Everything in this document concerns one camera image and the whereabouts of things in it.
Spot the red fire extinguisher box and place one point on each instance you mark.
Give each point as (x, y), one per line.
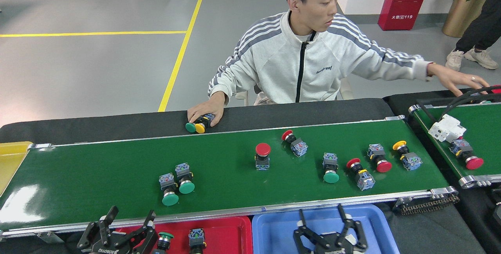
(405, 1)

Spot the green mushroom button switch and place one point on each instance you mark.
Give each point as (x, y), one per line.
(186, 186)
(331, 176)
(170, 198)

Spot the grey chair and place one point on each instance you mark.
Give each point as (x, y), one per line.
(346, 89)

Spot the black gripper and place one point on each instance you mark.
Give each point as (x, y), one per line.
(111, 251)
(336, 251)

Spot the blue plastic tray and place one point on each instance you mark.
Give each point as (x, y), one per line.
(274, 230)

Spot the seated person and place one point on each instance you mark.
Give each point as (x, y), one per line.
(282, 62)

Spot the short green conveyor belt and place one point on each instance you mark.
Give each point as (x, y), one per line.
(485, 136)

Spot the red push button switch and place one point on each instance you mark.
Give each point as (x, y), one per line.
(299, 148)

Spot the person's left hand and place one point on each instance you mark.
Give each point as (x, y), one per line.
(454, 78)

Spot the yellow push button switch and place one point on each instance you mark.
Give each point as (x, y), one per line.
(200, 128)
(411, 162)

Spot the black switch with blue block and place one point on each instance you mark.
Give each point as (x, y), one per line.
(197, 233)

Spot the yellow plastic tray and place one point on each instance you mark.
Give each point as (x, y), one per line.
(9, 160)

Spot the green push button switch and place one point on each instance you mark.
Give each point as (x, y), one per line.
(165, 235)
(190, 127)

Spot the person's right hand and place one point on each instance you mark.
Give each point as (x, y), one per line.
(209, 107)

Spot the long green conveyor belt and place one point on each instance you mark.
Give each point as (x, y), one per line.
(235, 168)

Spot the red plastic tray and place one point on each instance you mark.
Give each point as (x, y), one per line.
(227, 238)

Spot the standing person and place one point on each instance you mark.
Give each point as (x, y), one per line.
(481, 27)

